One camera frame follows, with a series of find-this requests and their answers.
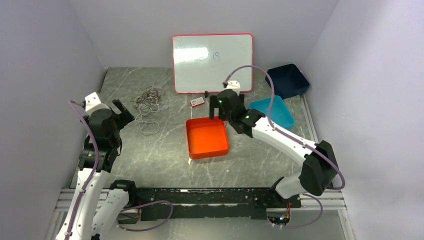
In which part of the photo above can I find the white thin cable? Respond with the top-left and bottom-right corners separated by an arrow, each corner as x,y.
134,99 -> 169,137

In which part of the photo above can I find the orange plastic tray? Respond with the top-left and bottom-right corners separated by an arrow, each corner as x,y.
185,117 -> 230,160

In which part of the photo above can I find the light blue plastic tray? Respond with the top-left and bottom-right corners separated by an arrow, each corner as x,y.
248,95 -> 295,130

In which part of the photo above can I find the dark navy plastic tray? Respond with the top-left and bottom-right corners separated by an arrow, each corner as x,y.
267,63 -> 310,100

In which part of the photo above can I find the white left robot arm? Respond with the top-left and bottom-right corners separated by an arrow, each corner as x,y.
55,92 -> 140,240

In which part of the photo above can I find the small red white box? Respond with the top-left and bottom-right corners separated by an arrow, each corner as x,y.
189,97 -> 205,108

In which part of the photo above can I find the pink framed whiteboard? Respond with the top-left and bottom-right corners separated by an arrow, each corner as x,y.
172,33 -> 254,94

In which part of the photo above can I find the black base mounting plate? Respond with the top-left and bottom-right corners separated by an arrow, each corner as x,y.
127,187 -> 301,221

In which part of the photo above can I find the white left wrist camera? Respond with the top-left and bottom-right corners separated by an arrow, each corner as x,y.
84,92 -> 110,116

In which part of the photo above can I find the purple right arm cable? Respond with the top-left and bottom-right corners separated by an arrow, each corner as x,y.
221,64 -> 346,191

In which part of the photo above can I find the metal right table edge rail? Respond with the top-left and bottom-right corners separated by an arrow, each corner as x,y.
300,94 -> 320,143

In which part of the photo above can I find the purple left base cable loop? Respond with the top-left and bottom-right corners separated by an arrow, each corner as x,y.
115,200 -> 174,233

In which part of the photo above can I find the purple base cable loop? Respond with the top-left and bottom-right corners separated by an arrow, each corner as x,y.
270,193 -> 324,230
115,200 -> 174,233

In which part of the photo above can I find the aluminium frame rail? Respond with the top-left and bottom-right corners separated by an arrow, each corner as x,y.
46,188 -> 347,240

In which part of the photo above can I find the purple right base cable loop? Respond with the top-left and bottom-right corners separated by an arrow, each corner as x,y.
270,193 -> 324,230

